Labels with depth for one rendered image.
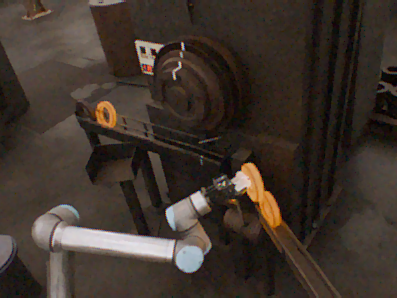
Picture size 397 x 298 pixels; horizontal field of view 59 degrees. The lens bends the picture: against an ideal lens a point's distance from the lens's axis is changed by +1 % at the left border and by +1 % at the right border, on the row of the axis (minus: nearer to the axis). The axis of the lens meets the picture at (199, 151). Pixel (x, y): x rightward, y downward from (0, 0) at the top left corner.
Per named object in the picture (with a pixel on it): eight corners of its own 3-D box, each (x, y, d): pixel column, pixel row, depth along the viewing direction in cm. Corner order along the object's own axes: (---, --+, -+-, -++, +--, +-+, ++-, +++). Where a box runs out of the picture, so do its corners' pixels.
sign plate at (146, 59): (145, 70, 200) (137, 40, 189) (179, 79, 186) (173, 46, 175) (142, 72, 199) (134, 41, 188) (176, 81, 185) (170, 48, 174)
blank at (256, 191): (247, 155, 143) (239, 158, 142) (263, 176, 130) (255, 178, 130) (250, 185, 151) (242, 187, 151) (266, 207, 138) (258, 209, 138)
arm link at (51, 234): (16, 223, 126) (203, 248, 119) (36, 211, 138) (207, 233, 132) (16, 253, 128) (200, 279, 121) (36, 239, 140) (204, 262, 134)
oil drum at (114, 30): (132, 54, 502) (114, -12, 447) (162, 61, 470) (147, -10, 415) (100, 72, 468) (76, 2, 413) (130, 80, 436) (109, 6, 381)
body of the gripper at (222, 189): (232, 183, 132) (204, 199, 132) (239, 196, 137) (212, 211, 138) (225, 171, 138) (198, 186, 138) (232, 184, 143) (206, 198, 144)
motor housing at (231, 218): (240, 259, 217) (234, 199, 184) (272, 276, 206) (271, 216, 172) (228, 275, 210) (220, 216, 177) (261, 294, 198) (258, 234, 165)
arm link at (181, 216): (175, 228, 144) (163, 207, 143) (202, 213, 144) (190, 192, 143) (174, 235, 135) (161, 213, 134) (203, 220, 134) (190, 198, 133)
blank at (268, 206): (271, 221, 162) (264, 223, 162) (261, 189, 162) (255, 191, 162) (284, 227, 147) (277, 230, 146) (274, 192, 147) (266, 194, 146)
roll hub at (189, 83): (168, 113, 177) (157, 61, 159) (213, 127, 162) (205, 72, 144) (161, 119, 174) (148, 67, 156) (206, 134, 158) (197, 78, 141)
